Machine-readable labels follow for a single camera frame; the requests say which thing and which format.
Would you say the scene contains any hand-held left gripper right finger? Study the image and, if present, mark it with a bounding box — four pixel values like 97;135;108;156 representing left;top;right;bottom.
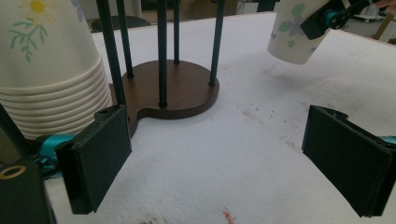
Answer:
301;105;396;218

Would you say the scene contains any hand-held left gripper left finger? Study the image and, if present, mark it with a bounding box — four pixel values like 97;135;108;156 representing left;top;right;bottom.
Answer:
55;104;134;216

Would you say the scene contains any floral paper cup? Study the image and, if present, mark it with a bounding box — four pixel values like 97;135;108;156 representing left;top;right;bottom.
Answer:
266;0;332;65

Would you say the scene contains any stack of white cups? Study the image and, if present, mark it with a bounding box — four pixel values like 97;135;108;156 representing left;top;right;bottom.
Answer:
0;0;114;142

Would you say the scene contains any brown wooden cup rack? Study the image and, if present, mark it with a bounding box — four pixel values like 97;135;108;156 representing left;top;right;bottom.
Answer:
0;0;227;161

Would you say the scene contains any white foam mat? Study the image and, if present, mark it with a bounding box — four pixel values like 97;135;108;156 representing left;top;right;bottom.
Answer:
45;11;396;224

